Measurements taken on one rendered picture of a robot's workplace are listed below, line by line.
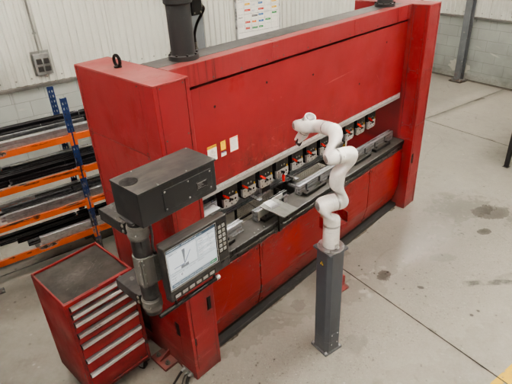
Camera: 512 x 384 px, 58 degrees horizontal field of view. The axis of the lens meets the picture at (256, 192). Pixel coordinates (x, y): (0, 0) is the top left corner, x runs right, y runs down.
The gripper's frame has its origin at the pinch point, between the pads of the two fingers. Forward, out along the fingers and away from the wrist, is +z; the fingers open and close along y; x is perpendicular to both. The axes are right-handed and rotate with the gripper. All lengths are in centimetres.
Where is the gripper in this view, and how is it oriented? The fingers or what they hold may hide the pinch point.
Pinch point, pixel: (299, 143)
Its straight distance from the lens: 346.2
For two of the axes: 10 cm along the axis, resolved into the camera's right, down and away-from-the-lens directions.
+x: 6.7, 7.0, -2.6
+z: -1.7, 4.8, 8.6
